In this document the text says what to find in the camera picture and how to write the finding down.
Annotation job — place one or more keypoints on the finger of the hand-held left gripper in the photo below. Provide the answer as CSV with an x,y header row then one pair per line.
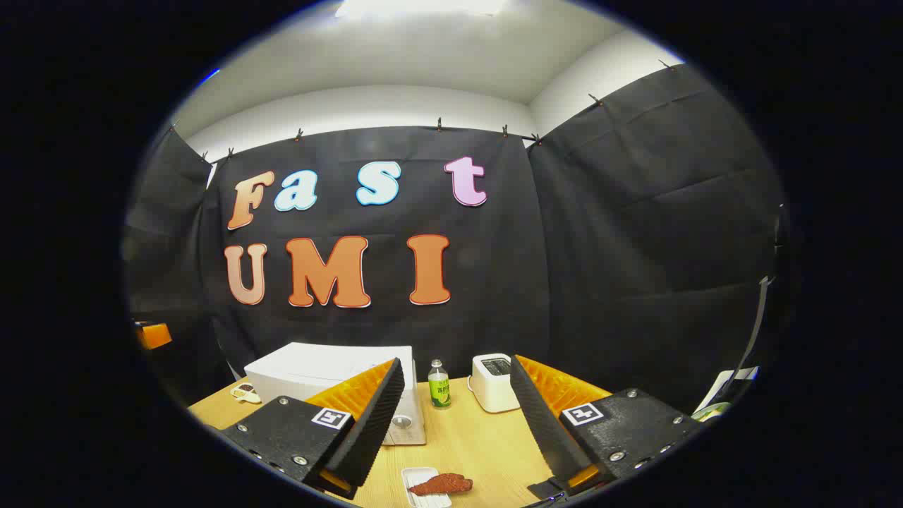
x,y
155,336

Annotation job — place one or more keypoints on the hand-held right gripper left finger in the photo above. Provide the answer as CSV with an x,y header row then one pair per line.
x,y
374,423

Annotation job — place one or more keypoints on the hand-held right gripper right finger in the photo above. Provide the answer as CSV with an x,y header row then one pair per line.
x,y
543,423

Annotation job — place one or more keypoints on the white microwave oven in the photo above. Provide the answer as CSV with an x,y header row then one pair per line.
x,y
317,367

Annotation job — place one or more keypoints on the red meat piece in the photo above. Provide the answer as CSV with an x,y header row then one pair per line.
x,y
444,484

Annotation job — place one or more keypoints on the white toaster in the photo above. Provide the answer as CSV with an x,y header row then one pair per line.
x,y
490,391

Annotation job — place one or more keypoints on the white rectangular tray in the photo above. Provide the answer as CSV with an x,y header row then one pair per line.
x,y
417,477

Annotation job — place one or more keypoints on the green label drink bottle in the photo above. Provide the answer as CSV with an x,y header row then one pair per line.
x,y
439,391

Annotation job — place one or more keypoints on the white divided bean dish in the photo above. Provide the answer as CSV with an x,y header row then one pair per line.
x,y
245,393

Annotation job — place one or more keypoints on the green bowl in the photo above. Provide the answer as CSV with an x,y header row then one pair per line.
x,y
712,411

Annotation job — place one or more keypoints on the black backdrop cloth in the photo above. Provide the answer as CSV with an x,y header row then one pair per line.
x,y
600,247

